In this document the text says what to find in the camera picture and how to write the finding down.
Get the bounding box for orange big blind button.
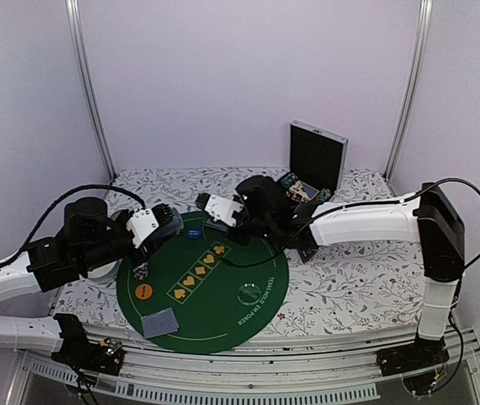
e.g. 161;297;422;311
135;283;154;300

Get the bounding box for blue small blind button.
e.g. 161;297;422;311
186;228;202;240

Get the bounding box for triangular all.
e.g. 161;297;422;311
298;249;317;264

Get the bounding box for long mixed chip row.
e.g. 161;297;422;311
316;188;332;203

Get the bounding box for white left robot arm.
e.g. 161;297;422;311
0;197;174;366

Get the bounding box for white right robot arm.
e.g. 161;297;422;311
206;175;465;368

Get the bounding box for white ceramic bowl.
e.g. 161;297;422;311
88;261;118;279

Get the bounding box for clear dealer button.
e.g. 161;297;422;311
237;283;262;306

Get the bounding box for green round poker mat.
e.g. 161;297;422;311
116;212;289;354

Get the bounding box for short green chip row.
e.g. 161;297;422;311
279;172;298;190

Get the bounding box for aluminium poker chip case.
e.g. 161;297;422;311
279;120;348;204

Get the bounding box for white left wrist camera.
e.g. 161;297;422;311
126;203;177;248

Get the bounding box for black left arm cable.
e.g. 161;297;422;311
0;183;148;275

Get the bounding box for front aluminium rail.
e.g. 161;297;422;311
8;327;480;404

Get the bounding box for left aluminium frame post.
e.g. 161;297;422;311
65;0;117;181

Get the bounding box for aluminium frame post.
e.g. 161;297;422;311
383;0;434;182
65;0;117;181

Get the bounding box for right aluminium frame post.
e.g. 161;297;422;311
383;0;434;182

